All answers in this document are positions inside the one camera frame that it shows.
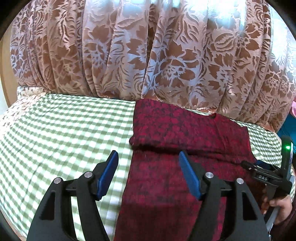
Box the blue cloth item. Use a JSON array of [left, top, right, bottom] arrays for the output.
[[277, 114, 296, 145]]

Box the pink cloth item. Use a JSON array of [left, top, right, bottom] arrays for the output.
[[290, 98, 296, 118]]

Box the wooden window frame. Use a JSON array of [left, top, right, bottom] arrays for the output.
[[1, 24, 18, 107]]

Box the brown floral curtain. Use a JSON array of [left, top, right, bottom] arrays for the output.
[[10, 1, 295, 131]]

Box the red black patterned sweater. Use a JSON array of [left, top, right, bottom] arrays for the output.
[[113, 98, 266, 241]]

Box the person's right hand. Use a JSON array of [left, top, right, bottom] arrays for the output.
[[261, 188, 292, 225]]

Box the green white checkered bedsheet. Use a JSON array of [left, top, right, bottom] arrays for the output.
[[0, 86, 296, 241]]

